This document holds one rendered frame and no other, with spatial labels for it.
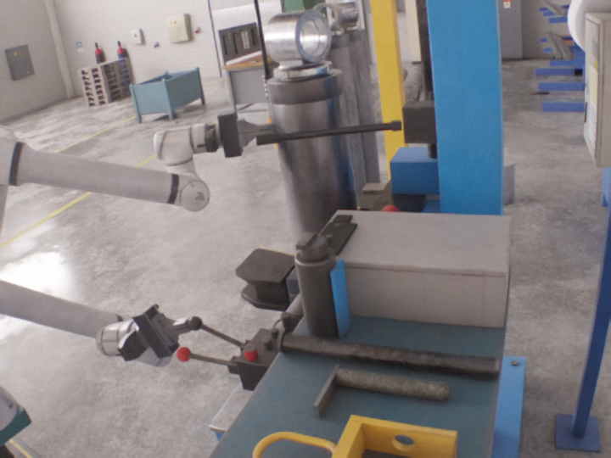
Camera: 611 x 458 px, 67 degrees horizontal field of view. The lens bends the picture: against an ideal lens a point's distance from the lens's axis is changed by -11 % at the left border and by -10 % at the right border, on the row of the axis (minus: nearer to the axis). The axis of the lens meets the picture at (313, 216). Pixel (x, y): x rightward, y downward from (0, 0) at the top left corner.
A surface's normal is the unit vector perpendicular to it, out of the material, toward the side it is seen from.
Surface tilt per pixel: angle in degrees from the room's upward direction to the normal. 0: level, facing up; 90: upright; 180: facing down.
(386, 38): 90
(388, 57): 90
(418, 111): 90
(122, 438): 0
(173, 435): 0
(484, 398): 0
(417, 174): 90
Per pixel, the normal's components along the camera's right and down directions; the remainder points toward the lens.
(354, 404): -0.13, -0.91
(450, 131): -0.37, 0.42
